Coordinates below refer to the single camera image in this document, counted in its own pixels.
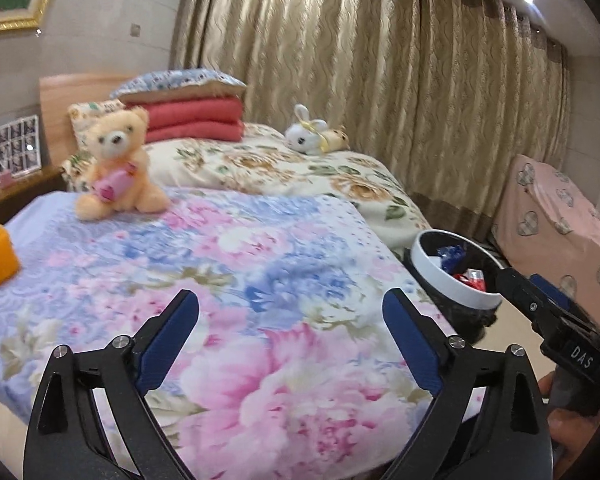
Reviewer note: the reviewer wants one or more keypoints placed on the blue patterned pillow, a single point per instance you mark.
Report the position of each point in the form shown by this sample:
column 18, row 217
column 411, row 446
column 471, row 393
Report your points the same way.
column 180, row 82

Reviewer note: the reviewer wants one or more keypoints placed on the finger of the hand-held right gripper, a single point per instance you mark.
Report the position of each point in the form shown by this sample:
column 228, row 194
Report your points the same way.
column 550, row 285
column 525, row 295

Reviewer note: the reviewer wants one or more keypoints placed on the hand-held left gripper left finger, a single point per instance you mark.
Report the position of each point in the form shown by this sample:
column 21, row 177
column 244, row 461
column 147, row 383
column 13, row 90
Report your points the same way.
column 167, row 345

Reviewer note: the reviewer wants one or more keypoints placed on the cream floral duvet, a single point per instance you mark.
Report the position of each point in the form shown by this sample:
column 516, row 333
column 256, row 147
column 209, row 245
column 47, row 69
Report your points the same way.
column 280, row 170

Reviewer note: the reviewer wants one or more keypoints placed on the beige patterned curtain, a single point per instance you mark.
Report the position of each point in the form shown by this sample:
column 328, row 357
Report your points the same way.
column 355, row 60

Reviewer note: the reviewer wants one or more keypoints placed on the wall switch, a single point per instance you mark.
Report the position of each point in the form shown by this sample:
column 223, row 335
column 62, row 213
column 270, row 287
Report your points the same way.
column 136, row 29

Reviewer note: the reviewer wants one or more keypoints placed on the wooden nightstand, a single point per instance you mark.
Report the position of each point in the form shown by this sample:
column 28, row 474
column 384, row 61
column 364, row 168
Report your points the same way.
column 10, row 197

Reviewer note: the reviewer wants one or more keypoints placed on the cream floral pillow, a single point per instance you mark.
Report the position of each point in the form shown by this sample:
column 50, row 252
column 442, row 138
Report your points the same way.
column 82, row 115

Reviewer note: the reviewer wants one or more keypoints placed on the blue foil wrapper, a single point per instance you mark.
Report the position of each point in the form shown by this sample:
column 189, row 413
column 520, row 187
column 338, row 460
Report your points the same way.
column 452, row 257

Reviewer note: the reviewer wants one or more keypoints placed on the small drink carton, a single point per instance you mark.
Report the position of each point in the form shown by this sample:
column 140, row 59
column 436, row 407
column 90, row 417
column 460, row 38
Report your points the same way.
column 472, row 280

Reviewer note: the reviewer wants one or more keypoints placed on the wooden headboard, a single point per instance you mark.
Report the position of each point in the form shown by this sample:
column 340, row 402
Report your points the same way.
column 57, row 110

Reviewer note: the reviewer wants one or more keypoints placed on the pink heart print cloth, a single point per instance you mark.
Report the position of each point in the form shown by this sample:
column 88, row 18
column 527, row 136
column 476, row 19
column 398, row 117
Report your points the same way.
column 555, row 210

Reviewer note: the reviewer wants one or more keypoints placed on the white rimmed black bin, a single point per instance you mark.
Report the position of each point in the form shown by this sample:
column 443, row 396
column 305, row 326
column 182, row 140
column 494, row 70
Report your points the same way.
column 430, row 270

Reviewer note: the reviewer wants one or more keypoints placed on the orange foam net sleeve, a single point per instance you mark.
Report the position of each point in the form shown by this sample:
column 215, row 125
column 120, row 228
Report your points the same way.
column 0, row 260

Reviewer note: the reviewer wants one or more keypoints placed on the photo collage frame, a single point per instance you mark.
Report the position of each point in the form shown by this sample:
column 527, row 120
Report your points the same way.
column 17, row 145

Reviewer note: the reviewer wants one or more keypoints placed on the beige teddy bear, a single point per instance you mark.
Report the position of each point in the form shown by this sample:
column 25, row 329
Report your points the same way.
column 115, row 135

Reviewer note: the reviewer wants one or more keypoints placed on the white plush rabbit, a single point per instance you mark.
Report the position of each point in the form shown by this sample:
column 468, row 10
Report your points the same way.
column 305, row 135

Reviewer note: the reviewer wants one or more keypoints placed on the pink reed diffuser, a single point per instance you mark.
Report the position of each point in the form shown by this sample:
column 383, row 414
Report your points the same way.
column 3, row 178

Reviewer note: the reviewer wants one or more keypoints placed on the folded red blanket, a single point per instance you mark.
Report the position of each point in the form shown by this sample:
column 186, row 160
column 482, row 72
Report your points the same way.
column 195, row 120

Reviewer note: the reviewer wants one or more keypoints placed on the person's right hand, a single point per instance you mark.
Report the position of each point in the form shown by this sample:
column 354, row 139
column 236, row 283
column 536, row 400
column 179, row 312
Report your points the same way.
column 570, row 435

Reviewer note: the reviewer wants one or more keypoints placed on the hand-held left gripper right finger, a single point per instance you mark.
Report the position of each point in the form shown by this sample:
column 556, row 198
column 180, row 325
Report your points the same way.
column 412, row 345

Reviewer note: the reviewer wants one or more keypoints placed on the pink blue floral blanket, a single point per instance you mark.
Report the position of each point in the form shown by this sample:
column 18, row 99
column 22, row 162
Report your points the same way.
column 280, row 335

